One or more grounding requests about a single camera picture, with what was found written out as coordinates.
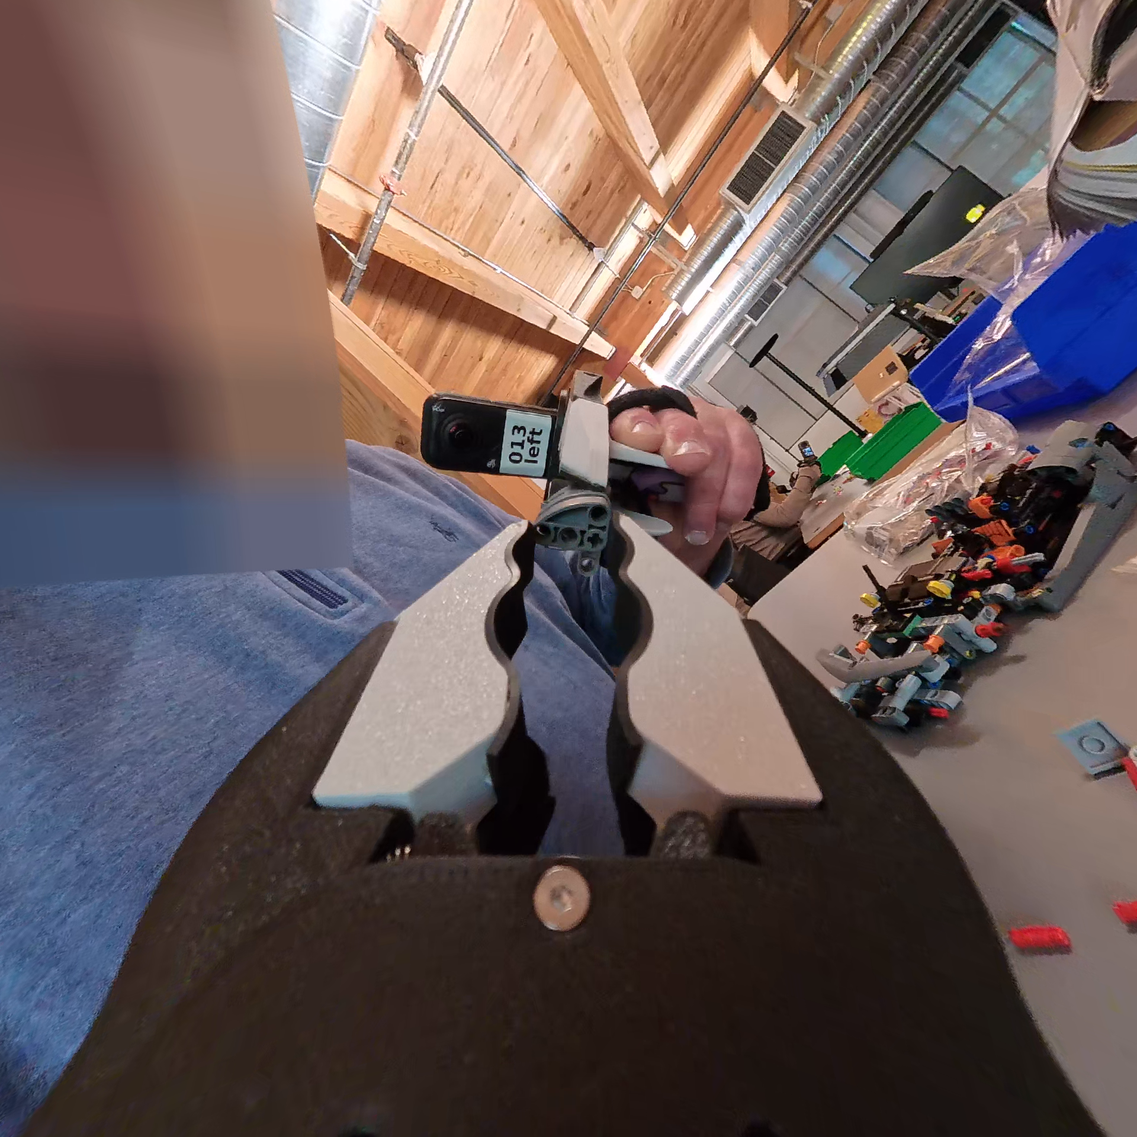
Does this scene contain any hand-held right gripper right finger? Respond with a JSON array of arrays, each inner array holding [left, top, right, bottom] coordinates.
[[612, 514, 824, 854]]

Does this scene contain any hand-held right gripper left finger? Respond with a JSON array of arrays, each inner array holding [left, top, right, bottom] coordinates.
[[314, 519, 546, 854]]

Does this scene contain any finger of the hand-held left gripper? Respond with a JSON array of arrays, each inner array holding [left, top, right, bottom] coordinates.
[[557, 403, 617, 500]]

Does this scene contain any small lego subassembly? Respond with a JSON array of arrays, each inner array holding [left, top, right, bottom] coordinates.
[[538, 490, 617, 577]]

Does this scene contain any partly built lego car model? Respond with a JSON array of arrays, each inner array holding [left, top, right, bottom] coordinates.
[[817, 417, 1137, 730]]

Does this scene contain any clear bag of lego parts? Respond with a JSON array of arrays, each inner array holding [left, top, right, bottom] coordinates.
[[842, 390, 1022, 558]]

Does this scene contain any blue-grey square lego tile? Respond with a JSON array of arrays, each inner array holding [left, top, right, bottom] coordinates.
[[1058, 717, 1126, 767]]

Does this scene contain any lego instruction manual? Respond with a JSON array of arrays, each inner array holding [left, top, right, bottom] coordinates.
[[1047, 0, 1137, 235]]

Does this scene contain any person's left hand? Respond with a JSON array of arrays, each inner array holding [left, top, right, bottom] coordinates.
[[612, 394, 772, 587]]

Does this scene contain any black pole stand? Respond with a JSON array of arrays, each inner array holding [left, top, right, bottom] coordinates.
[[751, 332, 867, 438]]

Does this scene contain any person's blue sweater torso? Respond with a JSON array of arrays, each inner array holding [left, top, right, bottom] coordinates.
[[0, 438, 623, 1129]]

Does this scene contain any green plastic bin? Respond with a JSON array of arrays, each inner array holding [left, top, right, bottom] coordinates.
[[819, 401, 944, 479]]

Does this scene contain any cardboard box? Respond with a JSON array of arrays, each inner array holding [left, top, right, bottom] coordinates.
[[851, 345, 911, 403]]

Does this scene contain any white air vent grille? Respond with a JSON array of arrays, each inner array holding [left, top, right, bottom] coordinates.
[[722, 104, 817, 212]]

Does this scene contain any black monitor screen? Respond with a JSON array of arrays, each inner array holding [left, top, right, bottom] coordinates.
[[851, 164, 1008, 305]]

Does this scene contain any pile of clear plastic bags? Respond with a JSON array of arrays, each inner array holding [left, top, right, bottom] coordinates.
[[906, 181, 1112, 378]]

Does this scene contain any blue plastic bin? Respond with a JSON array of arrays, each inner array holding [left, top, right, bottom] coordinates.
[[911, 222, 1137, 425]]

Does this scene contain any silver spiral air duct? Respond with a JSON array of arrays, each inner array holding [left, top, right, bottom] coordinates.
[[271, 0, 380, 208], [658, 0, 1014, 382]]

